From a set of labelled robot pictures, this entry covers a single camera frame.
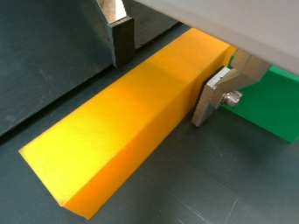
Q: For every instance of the yellow long block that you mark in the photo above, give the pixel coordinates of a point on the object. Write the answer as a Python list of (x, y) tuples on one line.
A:
[(88, 153)]

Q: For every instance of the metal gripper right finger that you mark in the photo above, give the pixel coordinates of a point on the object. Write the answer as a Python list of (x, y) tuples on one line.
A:
[(223, 85)]

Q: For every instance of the green stepped arch block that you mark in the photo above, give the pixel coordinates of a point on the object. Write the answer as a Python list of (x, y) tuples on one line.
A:
[(270, 104)]

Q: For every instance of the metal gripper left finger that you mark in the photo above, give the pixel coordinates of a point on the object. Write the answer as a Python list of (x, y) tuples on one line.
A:
[(120, 31)]

